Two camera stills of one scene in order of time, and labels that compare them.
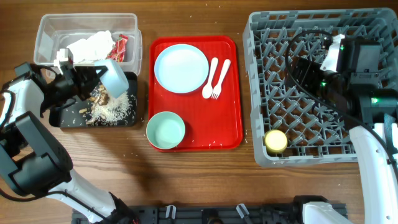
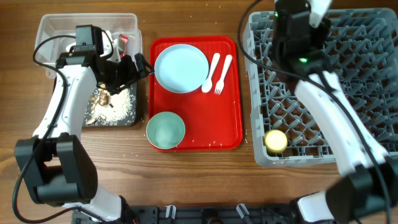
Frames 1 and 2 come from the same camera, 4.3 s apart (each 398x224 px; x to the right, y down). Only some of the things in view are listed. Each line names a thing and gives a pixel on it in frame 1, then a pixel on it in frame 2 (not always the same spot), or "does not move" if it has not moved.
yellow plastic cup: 275,140 does not move
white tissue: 97,46 -> 107,47
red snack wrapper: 117,51 does not move
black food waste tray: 99,109 does not move
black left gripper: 83,87 -> 132,74
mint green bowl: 165,130 does not move
